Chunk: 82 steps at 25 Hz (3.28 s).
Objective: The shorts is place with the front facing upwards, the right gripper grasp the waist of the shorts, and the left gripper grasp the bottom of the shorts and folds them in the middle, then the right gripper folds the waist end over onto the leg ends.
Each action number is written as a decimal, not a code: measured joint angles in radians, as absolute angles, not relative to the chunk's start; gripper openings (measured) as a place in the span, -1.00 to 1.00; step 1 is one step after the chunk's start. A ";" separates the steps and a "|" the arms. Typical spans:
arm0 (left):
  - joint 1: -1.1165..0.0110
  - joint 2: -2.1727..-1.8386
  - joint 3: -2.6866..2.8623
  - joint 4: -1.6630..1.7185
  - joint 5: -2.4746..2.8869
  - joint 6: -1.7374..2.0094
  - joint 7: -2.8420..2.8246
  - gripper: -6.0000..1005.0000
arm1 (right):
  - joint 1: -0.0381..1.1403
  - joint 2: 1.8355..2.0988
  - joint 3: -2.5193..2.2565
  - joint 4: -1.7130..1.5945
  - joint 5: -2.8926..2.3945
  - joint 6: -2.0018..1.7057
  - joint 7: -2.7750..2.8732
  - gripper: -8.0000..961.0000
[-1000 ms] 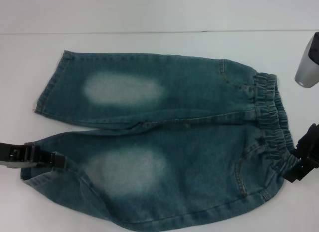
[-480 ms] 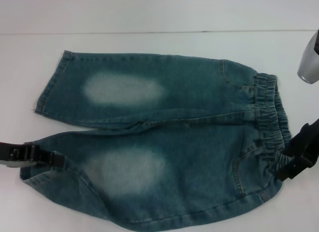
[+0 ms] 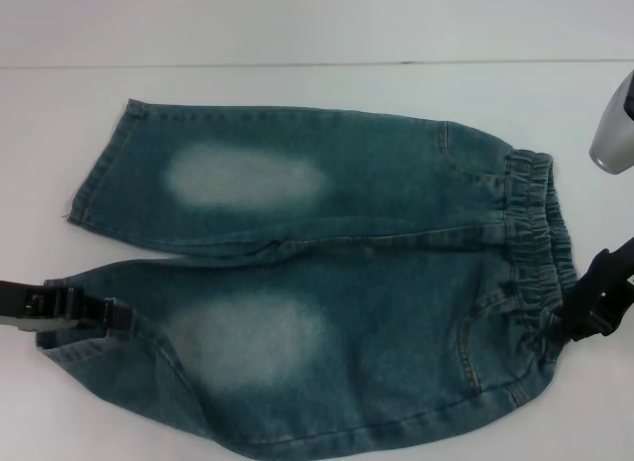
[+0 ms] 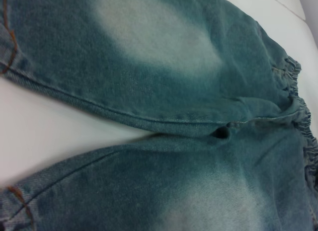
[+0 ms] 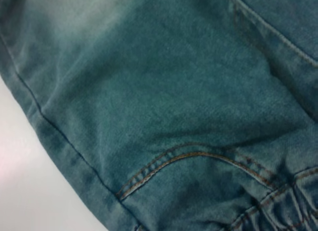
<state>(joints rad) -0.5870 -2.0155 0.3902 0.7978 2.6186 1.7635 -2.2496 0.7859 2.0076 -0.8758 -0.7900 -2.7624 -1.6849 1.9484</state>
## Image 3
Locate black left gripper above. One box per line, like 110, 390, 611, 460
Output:
0, 281, 133, 333

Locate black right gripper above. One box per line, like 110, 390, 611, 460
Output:
547, 237, 634, 343

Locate blue denim shorts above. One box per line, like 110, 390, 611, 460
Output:
35, 98, 581, 461

